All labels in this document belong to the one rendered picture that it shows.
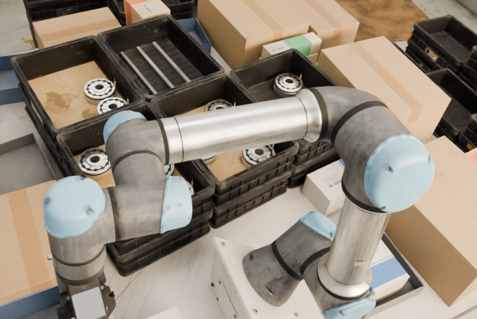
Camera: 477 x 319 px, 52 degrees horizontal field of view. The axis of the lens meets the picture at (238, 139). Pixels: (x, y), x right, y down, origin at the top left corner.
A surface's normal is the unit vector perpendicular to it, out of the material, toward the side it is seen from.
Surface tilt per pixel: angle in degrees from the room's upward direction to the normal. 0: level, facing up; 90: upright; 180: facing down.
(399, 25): 0
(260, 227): 0
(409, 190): 78
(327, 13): 0
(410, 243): 90
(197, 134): 41
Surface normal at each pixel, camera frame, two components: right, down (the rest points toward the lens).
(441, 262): -0.85, 0.32
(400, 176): 0.36, 0.55
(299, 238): -0.62, -0.37
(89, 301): 0.35, -0.21
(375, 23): 0.10, -0.68
